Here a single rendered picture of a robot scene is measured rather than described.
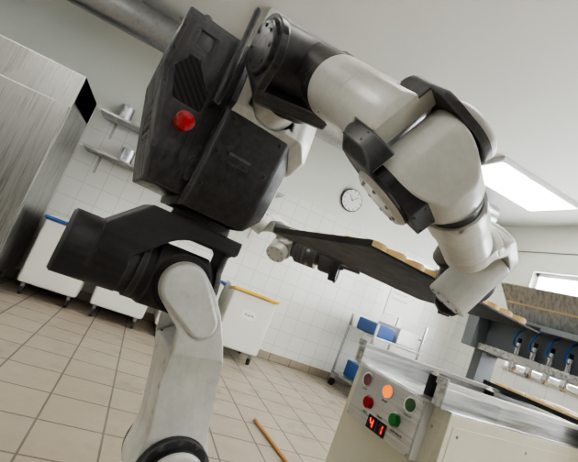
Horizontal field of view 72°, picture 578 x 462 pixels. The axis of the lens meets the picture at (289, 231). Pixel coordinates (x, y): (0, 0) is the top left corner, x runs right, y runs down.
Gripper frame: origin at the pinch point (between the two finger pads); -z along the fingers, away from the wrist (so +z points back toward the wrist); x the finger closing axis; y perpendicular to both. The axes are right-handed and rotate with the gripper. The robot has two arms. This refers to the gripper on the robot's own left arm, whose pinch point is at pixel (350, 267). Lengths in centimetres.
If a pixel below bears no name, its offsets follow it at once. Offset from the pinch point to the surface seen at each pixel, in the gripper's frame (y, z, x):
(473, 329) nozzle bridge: 66, -49, -1
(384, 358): 7.9, -18.0, -22.0
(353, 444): 0.1, -17.5, -46.2
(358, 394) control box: -0.8, -14.3, -33.3
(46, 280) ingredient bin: 184, 282, -91
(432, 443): -16, -34, -34
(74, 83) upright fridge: 142, 305, 84
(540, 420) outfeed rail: 12, -63, -21
